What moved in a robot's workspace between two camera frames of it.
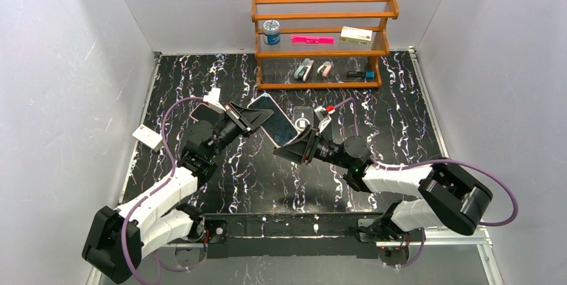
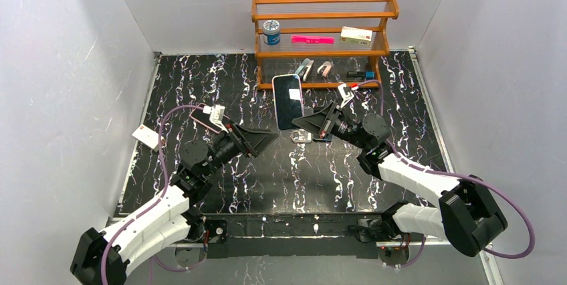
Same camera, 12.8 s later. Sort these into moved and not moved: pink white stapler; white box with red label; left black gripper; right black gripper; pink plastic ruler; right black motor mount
Moved: right black gripper; left black gripper
Not moved: pink plastic ruler; right black motor mount; white box with red label; pink white stapler
